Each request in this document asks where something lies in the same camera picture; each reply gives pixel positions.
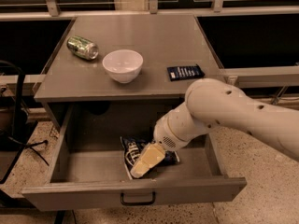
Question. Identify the white ceramic bowl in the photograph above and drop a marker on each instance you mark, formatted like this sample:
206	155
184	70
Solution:
123	65

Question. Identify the blue kettle chip bag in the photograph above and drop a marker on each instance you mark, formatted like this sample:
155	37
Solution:
132	150

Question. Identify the green soda can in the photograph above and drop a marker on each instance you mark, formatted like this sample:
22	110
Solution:
82	47

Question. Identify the grey cabinet with counter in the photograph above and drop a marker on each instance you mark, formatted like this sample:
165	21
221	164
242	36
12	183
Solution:
162	40

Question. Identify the black drawer handle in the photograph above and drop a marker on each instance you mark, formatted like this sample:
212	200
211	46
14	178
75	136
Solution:
138	199

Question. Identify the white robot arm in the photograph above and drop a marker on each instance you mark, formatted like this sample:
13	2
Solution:
210	103

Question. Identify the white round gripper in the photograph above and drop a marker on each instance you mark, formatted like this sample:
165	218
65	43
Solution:
163	133

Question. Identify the dark blue snack bar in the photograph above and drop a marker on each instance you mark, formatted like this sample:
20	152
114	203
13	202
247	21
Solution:
177	73

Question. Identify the open grey top drawer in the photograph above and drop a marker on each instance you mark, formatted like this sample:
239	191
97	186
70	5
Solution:
88	171

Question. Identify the metal window railing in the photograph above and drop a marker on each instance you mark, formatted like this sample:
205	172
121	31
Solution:
58	9

